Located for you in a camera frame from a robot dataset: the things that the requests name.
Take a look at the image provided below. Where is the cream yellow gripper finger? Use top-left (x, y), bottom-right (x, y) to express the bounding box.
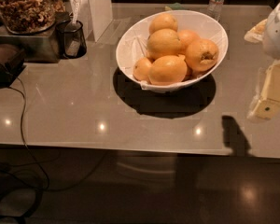
top-left (247, 60), bottom-right (280, 122)

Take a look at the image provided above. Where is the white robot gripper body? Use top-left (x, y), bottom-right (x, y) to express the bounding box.
top-left (262, 3), bottom-right (280, 60)

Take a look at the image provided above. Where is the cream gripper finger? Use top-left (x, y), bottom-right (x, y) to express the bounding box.
top-left (244, 20), bottom-right (267, 43)

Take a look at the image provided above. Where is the orange with stem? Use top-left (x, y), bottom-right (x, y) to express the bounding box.
top-left (185, 38), bottom-right (219, 72)

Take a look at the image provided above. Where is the middle back orange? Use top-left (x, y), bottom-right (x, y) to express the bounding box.
top-left (177, 29), bottom-right (200, 54)

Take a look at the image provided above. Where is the large centre orange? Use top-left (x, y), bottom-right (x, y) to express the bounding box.
top-left (147, 29), bottom-right (182, 60)

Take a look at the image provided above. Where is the large orange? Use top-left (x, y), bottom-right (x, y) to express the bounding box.
top-left (148, 55), bottom-right (188, 86)
top-left (147, 29), bottom-right (182, 60)

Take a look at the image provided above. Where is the top back orange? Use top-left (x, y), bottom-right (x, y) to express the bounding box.
top-left (148, 13), bottom-right (178, 34)

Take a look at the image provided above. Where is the large front orange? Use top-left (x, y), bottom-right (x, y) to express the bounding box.
top-left (148, 55), bottom-right (188, 86)

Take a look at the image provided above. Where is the small front left orange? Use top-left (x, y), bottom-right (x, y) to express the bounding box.
top-left (133, 57), bottom-right (152, 81)

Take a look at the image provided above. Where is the clear plastic water bottle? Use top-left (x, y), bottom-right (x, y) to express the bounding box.
top-left (207, 0), bottom-right (225, 21)

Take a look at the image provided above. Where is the green cloth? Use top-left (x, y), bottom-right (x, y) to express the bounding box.
top-left (164, 3), bottom-right (185, 11)

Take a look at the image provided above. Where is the white upright box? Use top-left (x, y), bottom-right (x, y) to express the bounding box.
top-left (78, 0), bottom-right (113, 42)

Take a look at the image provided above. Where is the white spoon in cup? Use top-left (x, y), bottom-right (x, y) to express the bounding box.
top-left (64, 0), bottom-right (80, 32)

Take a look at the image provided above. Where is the black mesh cup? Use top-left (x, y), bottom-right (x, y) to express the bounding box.
top-left (55, 21), bottom-right (87, 59)

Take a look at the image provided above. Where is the stainless steel box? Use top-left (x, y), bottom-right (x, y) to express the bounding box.
top-left (0, 12), bottom-right (69, 63)

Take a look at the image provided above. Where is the glass jar of walnuts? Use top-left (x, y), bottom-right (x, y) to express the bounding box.
top-left (0, 0), bottom-right (55, 35)

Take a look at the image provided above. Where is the dark brown device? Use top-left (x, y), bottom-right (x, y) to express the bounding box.
top-left (0, 44), bottom-right (25, 88)

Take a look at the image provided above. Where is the black cable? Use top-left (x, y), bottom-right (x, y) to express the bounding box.
top-left (0, 75), bottom-right (108, 224)

